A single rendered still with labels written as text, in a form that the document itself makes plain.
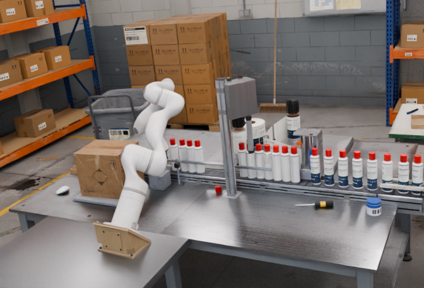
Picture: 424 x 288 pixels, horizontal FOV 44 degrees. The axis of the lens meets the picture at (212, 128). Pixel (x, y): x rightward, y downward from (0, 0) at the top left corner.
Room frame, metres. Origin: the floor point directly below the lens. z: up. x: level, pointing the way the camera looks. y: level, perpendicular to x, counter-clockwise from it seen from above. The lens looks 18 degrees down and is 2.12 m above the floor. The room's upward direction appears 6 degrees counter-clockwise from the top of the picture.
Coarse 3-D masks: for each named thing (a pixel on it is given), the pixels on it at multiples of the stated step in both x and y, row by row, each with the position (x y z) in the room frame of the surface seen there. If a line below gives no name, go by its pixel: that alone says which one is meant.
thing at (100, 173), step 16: (96, 144) 3.01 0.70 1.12; (112, 144) 2.98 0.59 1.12; (128, 144) 2.95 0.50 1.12; (80, 160) 2.87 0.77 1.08; (96, 160) 2.83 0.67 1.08; (112, 160) 2.78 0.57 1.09; (80, 176) 2.88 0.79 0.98; (96, 176) 2.84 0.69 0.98; (112, 176) 2.79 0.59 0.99; (96, 192) 2.84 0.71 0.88; (112, 192) 2.80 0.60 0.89
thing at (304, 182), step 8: (168, 168) 3.10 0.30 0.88; (216, 176) 2.89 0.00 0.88; (224, 176) 2.88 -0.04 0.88; (296, 184) 2.66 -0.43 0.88; (304, 184) 2.65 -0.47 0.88; (320, 184) 2.63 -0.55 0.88; (336, 184) 2.61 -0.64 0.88; (352, 184) 2.59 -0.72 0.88; (368, 192) 2.48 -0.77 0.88; (376, 192) 2.47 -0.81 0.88
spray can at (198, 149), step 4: (196, 140) 2.99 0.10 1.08; (196, 144) 2.97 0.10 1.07; (200, 144) 2.98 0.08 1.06; (196, 148) 2.96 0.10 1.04; (200, 148) 2.96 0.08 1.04; (196, 152) 2.96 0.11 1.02; (200, 152) 2.96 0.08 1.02; (196, 156) 2.96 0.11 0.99; (200, 156) 2.96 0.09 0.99; (196, 160) 2.96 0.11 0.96; (200, 160) 2.96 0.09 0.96; (196, 164) 2.97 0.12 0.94; (196, 168) 2.97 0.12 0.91; (200, 168) 2.96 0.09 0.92; (200, 172) 2.96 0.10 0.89
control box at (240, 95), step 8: (232, 80) 2.77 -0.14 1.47; (240, 80) 2.75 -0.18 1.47; (248, 80) 2.73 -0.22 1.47; (224, 88) 2.71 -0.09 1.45; (232, 88) 2.68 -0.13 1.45; (240, 88) 2.70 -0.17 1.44; (248, 88) 2.73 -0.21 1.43; (232, 96) 2.68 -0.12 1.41; (240, 96) 2.70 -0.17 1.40; (248, 96) 2.72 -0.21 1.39; (256, 96) 2.75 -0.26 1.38; (232, 104) 2.68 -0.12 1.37; (240, 104) 2.70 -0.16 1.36; (248, 104) 2.72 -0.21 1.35; (256, 104) 2.74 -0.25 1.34; (232, 112) 2.68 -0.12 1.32; (240, 112) 2.70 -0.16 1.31; (248, 112) 2.72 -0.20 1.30; (256, 112) 2.74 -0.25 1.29
